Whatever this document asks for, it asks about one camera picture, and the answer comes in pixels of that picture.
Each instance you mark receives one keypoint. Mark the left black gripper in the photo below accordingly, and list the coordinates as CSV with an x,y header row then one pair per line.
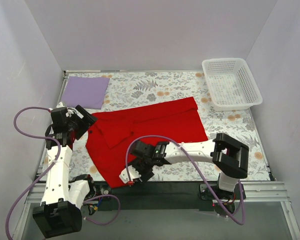
x,y
85,117

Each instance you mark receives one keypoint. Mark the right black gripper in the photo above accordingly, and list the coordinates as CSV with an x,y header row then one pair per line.
x,y
142,169

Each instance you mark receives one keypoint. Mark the red t shirt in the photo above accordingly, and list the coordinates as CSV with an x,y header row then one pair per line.
x,y
112,133

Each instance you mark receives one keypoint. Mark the white plastic basket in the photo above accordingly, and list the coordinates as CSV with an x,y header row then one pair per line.
x,y
231,84

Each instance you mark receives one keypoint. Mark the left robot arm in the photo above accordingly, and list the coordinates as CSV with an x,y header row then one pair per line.
x,y
59,212

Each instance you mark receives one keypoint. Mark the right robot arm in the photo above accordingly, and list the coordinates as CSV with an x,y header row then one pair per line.
x,y
228,154

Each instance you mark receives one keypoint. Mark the folded purple t shirt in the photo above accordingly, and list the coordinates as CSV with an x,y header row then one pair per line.
x,y
88,92

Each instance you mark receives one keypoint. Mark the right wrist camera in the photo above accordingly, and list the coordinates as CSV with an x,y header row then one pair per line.
x,y
129,175

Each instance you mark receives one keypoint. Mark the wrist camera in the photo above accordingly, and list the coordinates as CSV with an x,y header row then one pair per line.
x,y
69,111
129,175

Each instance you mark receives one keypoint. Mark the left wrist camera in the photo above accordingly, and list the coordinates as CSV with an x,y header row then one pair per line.
x,y
69,111

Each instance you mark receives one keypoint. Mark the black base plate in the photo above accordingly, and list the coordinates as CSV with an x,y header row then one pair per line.
x,y
204,202

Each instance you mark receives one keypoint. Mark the aluminium frame rail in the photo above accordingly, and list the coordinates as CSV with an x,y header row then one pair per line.
x,y
255,191

